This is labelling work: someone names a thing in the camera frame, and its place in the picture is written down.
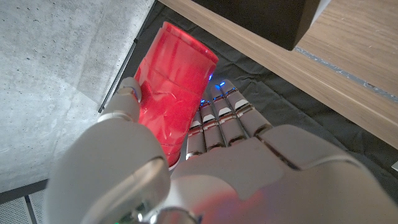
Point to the black backdrop curtain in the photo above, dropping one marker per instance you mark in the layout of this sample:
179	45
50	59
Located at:
280	96

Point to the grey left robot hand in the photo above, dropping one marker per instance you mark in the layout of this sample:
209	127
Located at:
248	174

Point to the grey tape outline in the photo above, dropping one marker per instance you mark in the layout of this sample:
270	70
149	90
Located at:
348	73

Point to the red plastic cup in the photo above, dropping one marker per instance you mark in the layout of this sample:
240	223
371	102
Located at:
174	93

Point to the black-topped white block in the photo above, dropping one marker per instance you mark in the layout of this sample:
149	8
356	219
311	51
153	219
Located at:
264	21

